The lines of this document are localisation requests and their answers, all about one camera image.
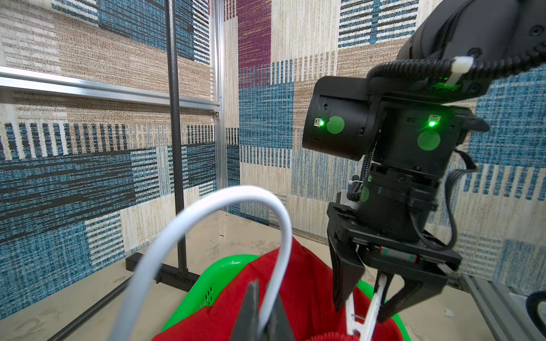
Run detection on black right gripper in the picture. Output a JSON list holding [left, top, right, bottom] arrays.
[[327, 203, 462, 323]]

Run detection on white plastic hanger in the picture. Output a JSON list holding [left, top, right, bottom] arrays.
[[108, 185, 294, 341]]

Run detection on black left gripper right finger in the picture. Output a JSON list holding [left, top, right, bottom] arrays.
[[268, 295, 295, 341]]

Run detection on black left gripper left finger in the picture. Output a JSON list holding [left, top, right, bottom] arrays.
[[230, 281, 260, 341]]

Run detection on red shorts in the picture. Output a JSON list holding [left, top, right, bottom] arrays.
[[152, 236, 405, 341]]

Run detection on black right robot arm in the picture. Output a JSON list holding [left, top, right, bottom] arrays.
[[302, 1, 545, 323]]

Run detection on white clothespin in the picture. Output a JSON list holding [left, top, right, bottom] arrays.
[[344, 272, 389, 338]]

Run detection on green plastic basket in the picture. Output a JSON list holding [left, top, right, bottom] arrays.
[[161, 253, 411, 341]]

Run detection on black clothes rack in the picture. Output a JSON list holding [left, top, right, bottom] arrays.
[[50, 0, 198, 341]]

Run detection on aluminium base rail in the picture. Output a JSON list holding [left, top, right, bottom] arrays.
[[461, 275, 545, 340]]

